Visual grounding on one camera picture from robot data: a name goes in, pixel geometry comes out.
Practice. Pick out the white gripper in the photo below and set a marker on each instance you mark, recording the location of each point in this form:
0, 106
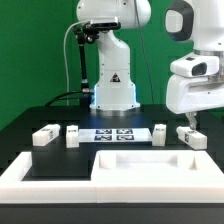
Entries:
197, 84

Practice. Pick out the white desk top panel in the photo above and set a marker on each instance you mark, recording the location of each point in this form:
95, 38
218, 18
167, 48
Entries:
157, 176

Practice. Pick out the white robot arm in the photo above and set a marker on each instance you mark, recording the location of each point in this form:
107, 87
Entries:
198, 21

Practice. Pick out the white marker tag sheet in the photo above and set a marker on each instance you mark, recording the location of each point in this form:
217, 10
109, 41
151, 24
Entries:
115, 135

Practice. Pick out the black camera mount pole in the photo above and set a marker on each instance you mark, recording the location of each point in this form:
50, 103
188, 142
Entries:
84, 79

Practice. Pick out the black camera on mount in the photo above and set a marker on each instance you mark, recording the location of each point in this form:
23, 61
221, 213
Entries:
89, 31

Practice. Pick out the white U-shaped frame fixture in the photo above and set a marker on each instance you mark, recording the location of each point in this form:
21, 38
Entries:
14, 189

